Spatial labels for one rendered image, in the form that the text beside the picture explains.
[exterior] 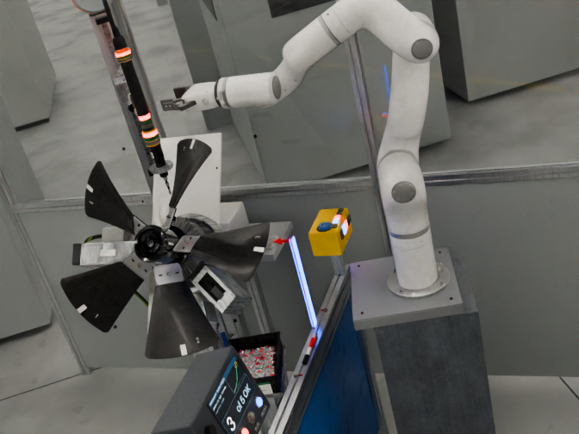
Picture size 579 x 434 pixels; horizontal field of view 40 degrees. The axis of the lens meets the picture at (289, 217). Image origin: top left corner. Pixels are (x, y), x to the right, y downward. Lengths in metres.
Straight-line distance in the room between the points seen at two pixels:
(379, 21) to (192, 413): 1.04
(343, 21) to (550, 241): 1.35
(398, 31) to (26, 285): 3.04
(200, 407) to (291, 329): 1.83
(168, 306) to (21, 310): 2.27
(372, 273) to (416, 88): 0.66
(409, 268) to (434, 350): 0.25
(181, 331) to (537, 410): 1.55
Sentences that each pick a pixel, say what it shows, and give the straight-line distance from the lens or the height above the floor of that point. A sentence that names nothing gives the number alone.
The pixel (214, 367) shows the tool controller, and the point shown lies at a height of 1.25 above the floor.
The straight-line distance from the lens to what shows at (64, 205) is 3.62.
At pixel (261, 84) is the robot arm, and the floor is 1.68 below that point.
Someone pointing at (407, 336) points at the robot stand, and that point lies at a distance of 2.35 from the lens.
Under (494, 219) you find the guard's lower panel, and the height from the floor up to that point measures 0.80.
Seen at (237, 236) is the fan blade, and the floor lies 1.18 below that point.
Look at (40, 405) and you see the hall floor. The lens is 4.18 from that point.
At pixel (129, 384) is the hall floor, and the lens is 4.04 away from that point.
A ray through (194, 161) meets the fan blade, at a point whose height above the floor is 1.40.
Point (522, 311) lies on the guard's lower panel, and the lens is 3.22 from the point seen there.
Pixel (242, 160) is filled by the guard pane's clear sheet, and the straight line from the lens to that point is 3.11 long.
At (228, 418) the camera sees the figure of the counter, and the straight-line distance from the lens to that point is 1.78.
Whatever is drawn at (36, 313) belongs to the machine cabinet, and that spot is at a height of 0.14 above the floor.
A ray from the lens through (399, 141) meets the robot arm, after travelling 2.21.
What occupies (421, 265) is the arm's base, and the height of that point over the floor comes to 1.05.
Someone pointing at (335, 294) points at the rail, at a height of 0.86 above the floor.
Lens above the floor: 2.32
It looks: 27 degrees down
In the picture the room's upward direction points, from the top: 15 degrees counter-clockwise
